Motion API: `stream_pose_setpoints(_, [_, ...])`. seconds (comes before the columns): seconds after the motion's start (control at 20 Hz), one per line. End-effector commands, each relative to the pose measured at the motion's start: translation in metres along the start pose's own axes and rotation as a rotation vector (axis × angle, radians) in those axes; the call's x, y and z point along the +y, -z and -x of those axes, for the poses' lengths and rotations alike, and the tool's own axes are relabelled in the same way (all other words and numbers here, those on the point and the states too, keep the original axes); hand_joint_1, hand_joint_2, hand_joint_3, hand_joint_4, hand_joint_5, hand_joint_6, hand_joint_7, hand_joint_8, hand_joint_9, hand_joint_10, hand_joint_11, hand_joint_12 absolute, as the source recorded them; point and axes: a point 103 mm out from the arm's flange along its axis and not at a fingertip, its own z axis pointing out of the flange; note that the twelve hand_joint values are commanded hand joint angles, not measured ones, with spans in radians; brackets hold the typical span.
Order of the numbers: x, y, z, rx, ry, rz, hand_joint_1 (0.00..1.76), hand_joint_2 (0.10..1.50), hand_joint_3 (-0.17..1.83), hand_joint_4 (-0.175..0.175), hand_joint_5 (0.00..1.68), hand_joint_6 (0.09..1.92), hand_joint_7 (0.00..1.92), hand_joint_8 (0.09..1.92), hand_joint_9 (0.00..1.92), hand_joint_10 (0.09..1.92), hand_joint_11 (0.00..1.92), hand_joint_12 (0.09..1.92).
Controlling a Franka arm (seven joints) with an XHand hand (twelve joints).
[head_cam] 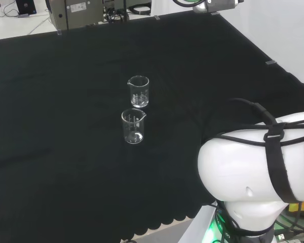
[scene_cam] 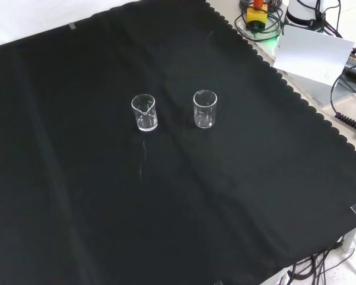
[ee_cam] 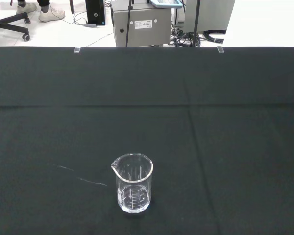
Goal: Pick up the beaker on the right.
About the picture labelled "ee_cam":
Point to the black bench cloth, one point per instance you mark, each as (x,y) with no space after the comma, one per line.
(147,137)

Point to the tall grey cabinet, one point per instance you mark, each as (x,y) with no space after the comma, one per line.
(210,14)

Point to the black computer tower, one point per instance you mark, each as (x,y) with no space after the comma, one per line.
(95,11)

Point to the small grey hub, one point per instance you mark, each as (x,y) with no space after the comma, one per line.
(90,25)

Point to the person's foot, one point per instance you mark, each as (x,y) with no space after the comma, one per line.
(51,14)
(26,8)

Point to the black tripod pole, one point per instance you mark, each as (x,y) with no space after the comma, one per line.
(128,24)
(196,22)

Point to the clear cloth clip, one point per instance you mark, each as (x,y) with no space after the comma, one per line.
(77,50)
(220,49)

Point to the black office chair base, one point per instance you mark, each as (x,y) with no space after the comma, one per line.
(9,25)

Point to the grey metal cabinet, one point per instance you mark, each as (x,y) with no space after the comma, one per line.
(147,31)

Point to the blue-edged tablet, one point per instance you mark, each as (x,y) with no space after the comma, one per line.
(165,3)

